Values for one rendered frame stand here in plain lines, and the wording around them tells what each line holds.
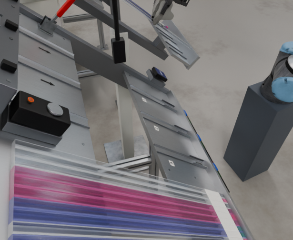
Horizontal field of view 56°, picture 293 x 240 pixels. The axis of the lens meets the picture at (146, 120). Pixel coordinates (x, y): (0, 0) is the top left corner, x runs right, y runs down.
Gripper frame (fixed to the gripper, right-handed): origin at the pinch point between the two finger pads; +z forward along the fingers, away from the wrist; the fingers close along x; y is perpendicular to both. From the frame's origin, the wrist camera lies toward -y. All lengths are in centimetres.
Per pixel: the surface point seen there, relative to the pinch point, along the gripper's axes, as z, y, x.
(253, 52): 28, 147, 85
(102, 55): 7.5, -19.5, -19.1
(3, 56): -5, -44, -49
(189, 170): 13, -2, -53
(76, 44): 5.9, -27.2, -19.1
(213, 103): 54, 92, 37
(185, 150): 14.2, 0.9, -45.7
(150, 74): 11.1, -1.4, -16.8
